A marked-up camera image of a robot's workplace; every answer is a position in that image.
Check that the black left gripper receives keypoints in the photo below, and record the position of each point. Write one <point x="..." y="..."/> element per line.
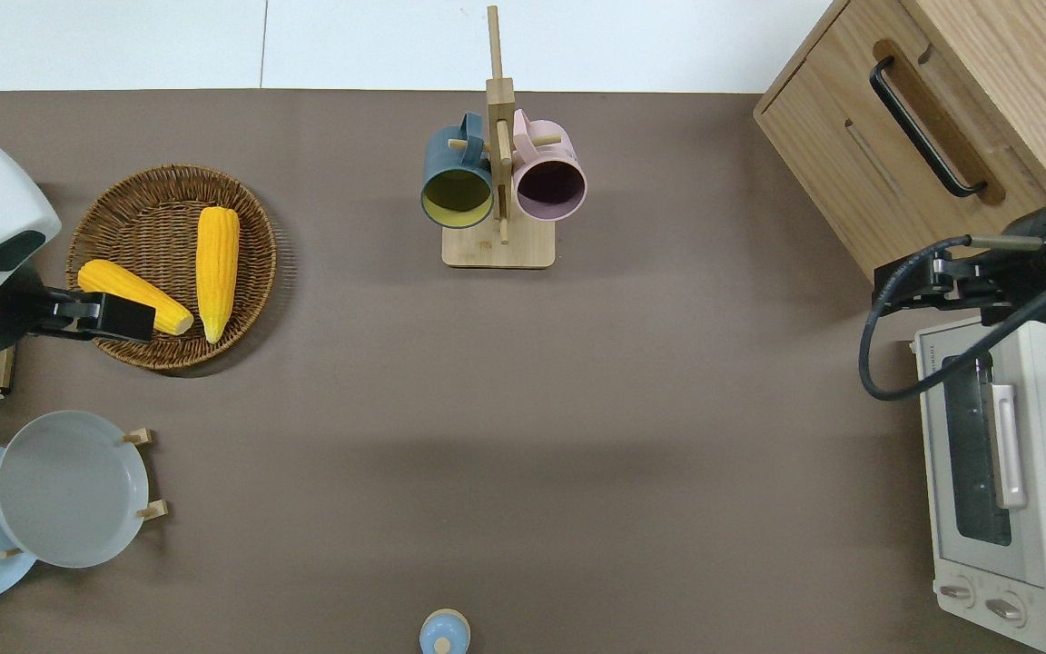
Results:
<point x="64" y="316"/>

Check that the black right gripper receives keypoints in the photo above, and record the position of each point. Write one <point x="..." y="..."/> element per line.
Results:
<point x="1013" y="272"/>

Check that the pink mug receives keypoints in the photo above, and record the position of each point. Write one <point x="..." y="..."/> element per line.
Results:
<point x="548" y="182"/>

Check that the yellow corn cob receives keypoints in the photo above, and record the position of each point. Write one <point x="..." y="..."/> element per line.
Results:
<point x="217" y="272"/>
<point x="133" y="295"/>

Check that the round wicker basket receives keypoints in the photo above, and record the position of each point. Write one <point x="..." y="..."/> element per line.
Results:
<point x="142" y="218"/>

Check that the grey plate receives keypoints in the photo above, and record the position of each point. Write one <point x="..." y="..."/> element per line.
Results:
<point x="69" y="490"/>

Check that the wooden plate rack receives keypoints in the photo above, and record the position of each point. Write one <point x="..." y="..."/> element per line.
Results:
<point x="152" y="510"/>

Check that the wooden drawer cabinet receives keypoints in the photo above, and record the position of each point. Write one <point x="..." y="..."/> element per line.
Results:
<point x="1031" y="82"/>

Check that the toaster oven knob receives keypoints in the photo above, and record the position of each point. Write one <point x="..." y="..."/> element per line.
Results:
<point x="956" y="592"/>
<point x="1005" y="609"/>

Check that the brown table mat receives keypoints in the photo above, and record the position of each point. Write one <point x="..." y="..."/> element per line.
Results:
<point x="577" y="409"/>

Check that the dark blue mug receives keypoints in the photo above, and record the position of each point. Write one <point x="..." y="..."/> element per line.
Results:
<point x="456" y="195"/>

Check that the wooden mug tree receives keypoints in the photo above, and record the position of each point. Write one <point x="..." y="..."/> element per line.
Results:
<point x="498" y="250"/>

